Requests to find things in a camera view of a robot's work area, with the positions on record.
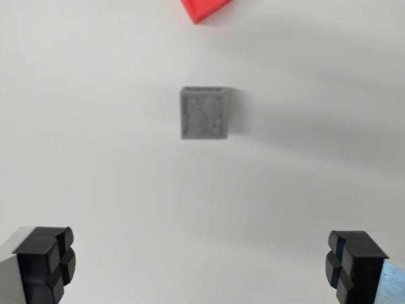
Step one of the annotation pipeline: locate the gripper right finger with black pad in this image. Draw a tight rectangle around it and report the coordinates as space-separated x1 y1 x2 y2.
325 230 405 304

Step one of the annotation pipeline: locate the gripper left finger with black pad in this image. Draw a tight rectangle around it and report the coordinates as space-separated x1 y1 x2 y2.
0 225 77 304

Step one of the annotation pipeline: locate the grey embossed toy cube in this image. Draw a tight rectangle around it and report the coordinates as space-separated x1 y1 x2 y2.
180 85 234 141

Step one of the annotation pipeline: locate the red embossed toy cube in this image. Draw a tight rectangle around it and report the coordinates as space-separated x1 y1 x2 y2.
180 0 237 25

